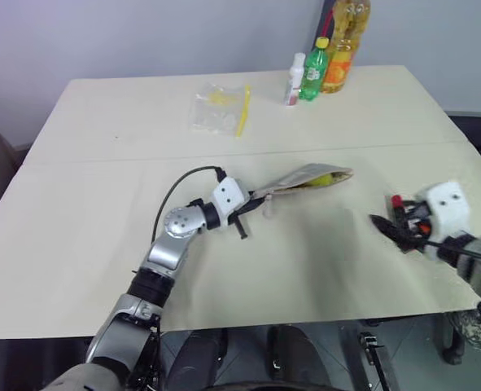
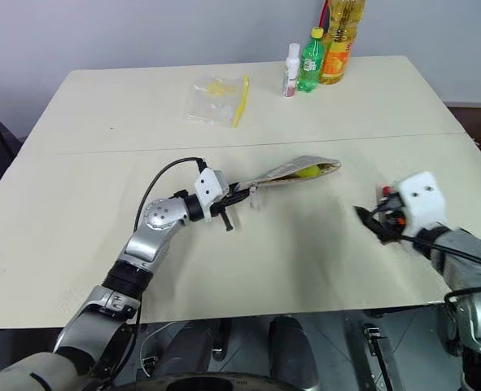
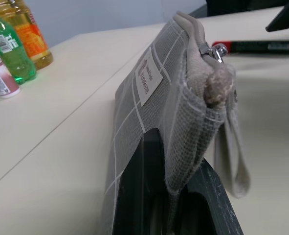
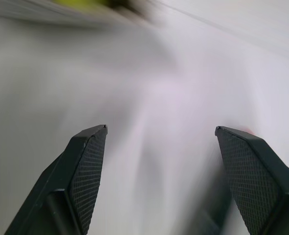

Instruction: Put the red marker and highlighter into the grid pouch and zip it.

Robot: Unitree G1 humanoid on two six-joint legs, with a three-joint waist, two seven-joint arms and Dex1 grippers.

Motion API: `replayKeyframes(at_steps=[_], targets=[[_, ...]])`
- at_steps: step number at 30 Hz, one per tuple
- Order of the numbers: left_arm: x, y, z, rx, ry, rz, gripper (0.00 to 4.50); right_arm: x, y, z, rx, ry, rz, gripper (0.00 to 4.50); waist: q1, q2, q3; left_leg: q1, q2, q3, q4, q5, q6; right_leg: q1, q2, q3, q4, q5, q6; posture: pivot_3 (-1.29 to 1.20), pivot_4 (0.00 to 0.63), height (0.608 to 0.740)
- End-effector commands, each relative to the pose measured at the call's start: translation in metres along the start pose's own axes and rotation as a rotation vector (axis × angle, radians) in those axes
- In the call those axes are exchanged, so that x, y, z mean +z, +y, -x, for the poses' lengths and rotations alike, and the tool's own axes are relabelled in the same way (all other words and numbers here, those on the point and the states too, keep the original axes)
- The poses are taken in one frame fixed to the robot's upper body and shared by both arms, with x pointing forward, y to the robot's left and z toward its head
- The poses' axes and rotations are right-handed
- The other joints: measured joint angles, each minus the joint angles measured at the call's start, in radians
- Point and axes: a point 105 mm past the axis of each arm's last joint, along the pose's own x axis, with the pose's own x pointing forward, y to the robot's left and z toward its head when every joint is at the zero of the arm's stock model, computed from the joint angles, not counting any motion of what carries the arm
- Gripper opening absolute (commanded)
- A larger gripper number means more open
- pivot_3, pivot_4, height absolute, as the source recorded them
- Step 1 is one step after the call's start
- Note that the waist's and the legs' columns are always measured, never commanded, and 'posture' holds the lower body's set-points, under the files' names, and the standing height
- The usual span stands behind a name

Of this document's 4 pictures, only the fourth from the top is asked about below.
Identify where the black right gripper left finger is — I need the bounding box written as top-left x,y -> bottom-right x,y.
4,124 -> 109,235

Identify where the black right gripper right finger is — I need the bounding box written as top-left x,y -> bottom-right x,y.
215,125 -> 289,235

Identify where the yellow highlighter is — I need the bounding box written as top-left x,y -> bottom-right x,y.
53,0 -> 132,12

